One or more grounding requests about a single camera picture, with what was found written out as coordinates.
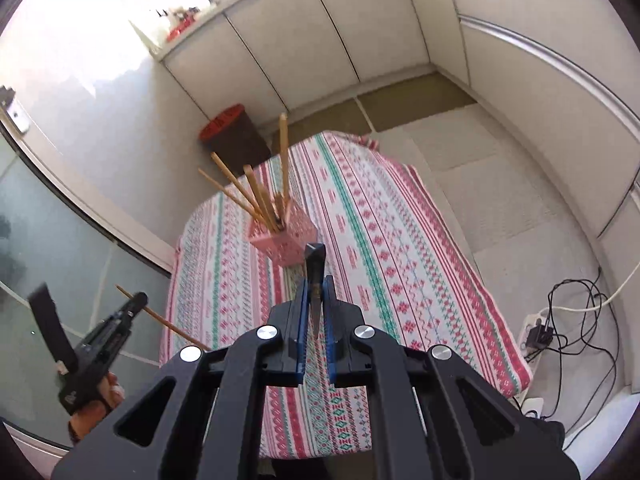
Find patterned striped tablecloth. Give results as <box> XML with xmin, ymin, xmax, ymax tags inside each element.
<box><xmin>160</xmin><ymin>131</ymin><xmax>533</xmax><ymax>461</ymax></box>

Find metal door handle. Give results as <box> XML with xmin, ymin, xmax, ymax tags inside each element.
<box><xmin>0</xmin><ymin>85</ymin><xmax>31</xmax><ymax>133</ymax></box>

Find white cable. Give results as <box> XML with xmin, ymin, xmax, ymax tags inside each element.
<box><xmin>542</xmin><ymin>260</ymin><xmax>640</xmax><ymax>313</ymax></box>

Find brown trash bin red rim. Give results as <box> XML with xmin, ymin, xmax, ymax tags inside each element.
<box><xmin>199</xmin><ymin>104</ymin><xmax>272</xmax><ymax>171</ymax></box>

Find bunch of bamboo chopsticks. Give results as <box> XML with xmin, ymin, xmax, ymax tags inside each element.
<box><xmin>197</xmin><ymin>112</ymin><xmax>293</xmax><ymax>235</ymax></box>

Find black cables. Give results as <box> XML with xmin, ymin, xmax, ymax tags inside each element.
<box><xmin>520</xmin><ymin>265</ymin><xmax>621</xmax><ymax>418</ymax></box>

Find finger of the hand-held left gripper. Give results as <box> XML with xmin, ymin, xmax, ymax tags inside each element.
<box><xmin>112</xmin><ymin>291</ymin><xmax>149</xmax><ymax>327</ymax></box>

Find white kitchen cabinet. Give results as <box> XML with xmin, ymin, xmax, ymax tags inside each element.
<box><xmin>129</xmin><ymin>0</ymin><xmax>640</xmax><ymax>241</ymax></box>

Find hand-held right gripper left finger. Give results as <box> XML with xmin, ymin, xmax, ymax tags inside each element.
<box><xmin>52</xmin><ymin>276</ymin><xmax>308</xmax><ymax>480</ymax></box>

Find person's left hand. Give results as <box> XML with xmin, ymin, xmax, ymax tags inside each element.
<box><xmin>67</xmin><ymin>372</ymin><xmax>126</xmax><ymax>443</ymax></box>

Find red container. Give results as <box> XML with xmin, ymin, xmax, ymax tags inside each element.
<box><xmin>167</xmin><ymin>12</ymin><xmax>198</xmax><ymax>41</ymax></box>

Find person's leg in black pants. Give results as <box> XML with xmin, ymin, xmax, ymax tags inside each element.
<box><xmin>520</xmin><ymin>417</ymin><xmax>566</xmax><ymax>456</ymax></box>

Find pink lattice utensil holder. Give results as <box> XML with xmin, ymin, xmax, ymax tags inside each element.
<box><xmin>248</xmin><ymin>200</ymin><xmax>318</xmax><ymax>266</ymax></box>

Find black chopstick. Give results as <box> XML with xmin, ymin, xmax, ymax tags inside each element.
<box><xmin>303</xmin><ymin>242</ymin><xmax>327</xmax><ymax>338</ymax></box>

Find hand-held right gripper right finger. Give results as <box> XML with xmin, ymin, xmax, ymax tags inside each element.
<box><xmin>322</xmin><ymin>275</ymin><xmax>581</xmax><ymax>480</ymax></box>

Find black power adapter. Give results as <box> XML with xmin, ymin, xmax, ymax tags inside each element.
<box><xmin>527</xmin><ymin>324</ymin><xmax>555</xmax><ymax>348</ymax></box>

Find bamboo chopstick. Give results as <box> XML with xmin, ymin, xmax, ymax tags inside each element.
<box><xmin>115</xmin><ymin>285</ymin><xmax>212</xmax><ymax>352</ymax></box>

